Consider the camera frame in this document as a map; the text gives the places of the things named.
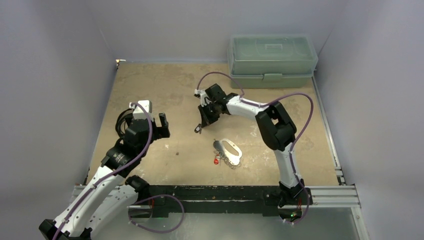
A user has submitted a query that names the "small key fob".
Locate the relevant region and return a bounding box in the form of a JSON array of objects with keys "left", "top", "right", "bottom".
[{"left": 194, "top": 123, "right": 202, "bottom": 134}]

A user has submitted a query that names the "silver foot-shaped keyring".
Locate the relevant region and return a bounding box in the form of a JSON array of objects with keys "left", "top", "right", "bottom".
[{"left": 212, "top": 138, "right": 243, "bottom": 169}]

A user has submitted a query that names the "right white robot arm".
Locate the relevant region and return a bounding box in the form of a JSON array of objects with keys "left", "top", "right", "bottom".
[{"left": 194, "top": 84, "right": 312, "bottom": 207}]

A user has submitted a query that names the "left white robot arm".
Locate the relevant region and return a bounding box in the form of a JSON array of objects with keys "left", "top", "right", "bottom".
[{"left": 38, "top": 112, "right": 171, "bottom": 240}]

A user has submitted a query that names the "green plastic storage box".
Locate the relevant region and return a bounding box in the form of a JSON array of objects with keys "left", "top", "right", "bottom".
[{"left": 227, "top": 34, "right": 318, "bottom": 89}]

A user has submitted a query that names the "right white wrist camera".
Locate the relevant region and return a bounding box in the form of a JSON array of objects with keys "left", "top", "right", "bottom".
[{"left": 194, "top": 89, "right": 208, "bottom": 102}]

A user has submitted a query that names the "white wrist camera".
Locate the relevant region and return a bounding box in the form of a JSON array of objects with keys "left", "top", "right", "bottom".
[
  {"left": 129, "top": 100, "right": 152, "bottom": 120},
  {"left": 194, "top": 89, "right": 208, "bottom": 102}
]

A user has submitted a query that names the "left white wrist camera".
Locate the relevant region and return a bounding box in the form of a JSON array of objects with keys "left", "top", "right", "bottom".
[{"left": 129, "top": 100, "right": 152, "bottom": 120}]

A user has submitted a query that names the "coiled black cable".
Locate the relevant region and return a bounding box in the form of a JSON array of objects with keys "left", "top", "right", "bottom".
[{"left": 114, "top": 108, "right": 135, "bottom": 137}]

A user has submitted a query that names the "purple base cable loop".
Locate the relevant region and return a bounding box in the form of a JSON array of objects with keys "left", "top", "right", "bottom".
[{"left": 127, "top": 194, "right": 185, "bottom": 234}]

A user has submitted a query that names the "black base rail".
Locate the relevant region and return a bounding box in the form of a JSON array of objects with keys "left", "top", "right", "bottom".
[{"left": 145, "top": 184, "right": 316, "bottom": 219}]

